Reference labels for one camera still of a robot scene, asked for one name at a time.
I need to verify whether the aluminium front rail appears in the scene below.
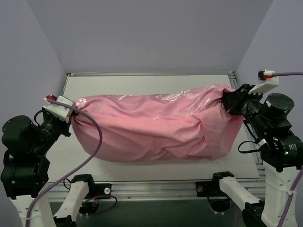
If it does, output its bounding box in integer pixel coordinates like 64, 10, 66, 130
49, 179, 265, 202

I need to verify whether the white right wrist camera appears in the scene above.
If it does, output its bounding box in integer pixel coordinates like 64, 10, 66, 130
248, 69, 279, 95

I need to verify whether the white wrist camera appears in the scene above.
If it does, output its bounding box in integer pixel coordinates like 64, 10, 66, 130
248, 69, 279, 95
43, 96, 75, 123

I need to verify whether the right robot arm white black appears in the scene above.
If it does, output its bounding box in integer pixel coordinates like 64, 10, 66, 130
210, 84, 303, 227

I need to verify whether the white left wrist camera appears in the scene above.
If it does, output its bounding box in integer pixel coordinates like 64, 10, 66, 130
43, 96, 75, 123

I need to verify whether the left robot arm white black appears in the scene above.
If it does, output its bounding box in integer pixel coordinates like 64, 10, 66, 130
0, 109, 96, 227

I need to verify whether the pink floral pillowcase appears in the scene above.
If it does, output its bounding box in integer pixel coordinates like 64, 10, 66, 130
72, 85, 243, 163

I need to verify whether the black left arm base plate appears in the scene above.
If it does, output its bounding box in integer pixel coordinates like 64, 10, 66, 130
71, 174, 112, 199

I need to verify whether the aluminium back rail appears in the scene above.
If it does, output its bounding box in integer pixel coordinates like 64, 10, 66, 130
67, 71, 235, 77

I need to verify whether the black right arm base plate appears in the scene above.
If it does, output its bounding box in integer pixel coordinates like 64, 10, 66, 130
196, 171, 234, 197

